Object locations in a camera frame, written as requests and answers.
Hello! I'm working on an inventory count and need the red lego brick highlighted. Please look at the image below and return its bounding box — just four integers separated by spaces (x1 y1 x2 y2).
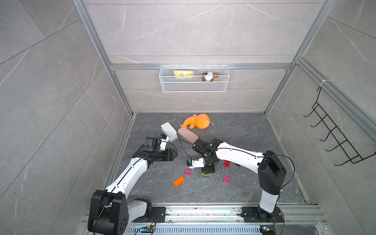
223 161 231 168

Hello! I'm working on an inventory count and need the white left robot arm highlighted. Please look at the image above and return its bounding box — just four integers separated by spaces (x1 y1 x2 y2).
88 134 178 235

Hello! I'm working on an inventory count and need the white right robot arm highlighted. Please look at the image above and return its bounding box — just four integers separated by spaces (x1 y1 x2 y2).
187 139 287 214

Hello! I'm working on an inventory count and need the magenta lego brick left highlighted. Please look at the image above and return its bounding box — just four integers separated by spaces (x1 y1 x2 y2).
185 169 192 176

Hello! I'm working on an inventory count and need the magenta lego brick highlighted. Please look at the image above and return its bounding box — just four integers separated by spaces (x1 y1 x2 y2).
185 169 192 176
223 176 231 184

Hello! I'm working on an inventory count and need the magenta lego brick right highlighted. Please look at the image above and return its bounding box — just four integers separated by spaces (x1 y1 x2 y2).
223 176 231 184

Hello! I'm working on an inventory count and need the orange lego brick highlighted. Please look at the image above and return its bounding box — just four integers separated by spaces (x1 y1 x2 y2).
173 176 185 187

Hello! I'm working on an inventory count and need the pink rectangular case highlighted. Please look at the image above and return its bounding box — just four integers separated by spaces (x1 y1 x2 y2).
177 127 199 144

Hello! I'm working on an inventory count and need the white rectangular box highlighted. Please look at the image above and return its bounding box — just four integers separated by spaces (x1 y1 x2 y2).
161 122 178 142

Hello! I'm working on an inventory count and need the orange plush whale toy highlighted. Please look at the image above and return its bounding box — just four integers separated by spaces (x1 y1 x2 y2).
180 114 211 129

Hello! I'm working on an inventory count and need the brown white plush toy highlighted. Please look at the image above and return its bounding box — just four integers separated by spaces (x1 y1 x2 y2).
202 71 220 82

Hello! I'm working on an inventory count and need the yellow packet in basket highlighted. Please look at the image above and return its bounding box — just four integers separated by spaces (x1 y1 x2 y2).
173 70 195 80

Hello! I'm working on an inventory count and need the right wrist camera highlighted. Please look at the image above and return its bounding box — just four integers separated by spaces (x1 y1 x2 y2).
187 158 205 169

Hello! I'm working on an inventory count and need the white wire wall basket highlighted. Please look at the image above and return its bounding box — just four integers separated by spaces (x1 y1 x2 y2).
159 65 230 93

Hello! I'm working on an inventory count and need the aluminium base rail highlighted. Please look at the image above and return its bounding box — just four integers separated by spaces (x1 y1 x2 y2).
85 203 332 235

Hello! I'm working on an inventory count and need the black wire hook rack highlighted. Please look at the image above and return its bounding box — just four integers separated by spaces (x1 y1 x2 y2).
304 86 376 166

